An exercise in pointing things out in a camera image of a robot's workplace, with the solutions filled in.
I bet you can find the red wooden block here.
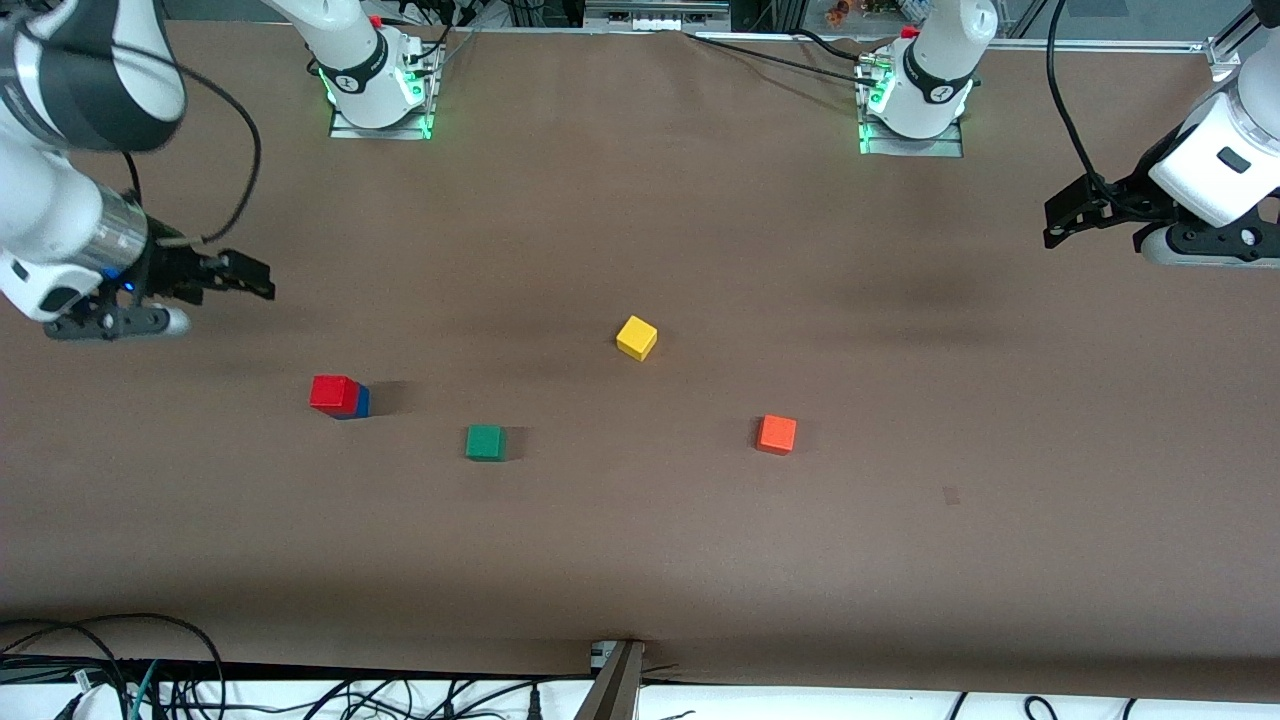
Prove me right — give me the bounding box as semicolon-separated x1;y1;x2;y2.
309;375;360;417

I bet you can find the yellow wooden block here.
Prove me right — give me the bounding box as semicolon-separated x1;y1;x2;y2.
616;315;659;362

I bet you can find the white plug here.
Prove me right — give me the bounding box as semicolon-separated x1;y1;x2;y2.
60;672;111;720

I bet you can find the grey power strip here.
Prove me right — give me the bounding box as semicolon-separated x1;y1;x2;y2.
585;0;731;31

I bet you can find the brown table mat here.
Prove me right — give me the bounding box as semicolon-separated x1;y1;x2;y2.
0;25;1280;691

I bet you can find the grey metal beam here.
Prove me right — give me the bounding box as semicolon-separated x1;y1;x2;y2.
575;640;646;720

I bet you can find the white desk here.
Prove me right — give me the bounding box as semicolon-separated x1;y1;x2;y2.
0;683;1280;720

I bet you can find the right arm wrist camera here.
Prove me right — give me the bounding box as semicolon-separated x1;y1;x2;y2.
45;305;191;342

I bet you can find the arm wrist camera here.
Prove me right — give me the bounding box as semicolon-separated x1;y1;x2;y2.
1140;222;1280;268
45;305;191;342

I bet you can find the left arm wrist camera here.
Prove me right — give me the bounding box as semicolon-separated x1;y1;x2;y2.
1140;222;1280;268

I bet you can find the right arm brass-plug cable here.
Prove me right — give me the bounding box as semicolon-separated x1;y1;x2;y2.
20;20;263;248

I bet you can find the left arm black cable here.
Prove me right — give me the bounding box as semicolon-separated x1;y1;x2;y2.
1045;0;1113;196

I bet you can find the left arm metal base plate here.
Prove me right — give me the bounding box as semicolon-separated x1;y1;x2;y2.
858;55;966;158

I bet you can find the aluminium table edge rail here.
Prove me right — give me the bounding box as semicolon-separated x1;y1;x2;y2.
965;38;1216;53

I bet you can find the metal corner bracket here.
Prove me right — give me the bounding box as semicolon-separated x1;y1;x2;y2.
1207;35;1246;83

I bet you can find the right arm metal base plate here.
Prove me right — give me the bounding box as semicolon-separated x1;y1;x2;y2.
330;45;441;141

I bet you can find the black looping desk cable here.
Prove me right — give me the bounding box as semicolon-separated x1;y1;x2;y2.
0;612;226;720

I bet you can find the green desk cable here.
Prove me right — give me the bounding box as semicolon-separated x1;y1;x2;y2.
128;660;161;720

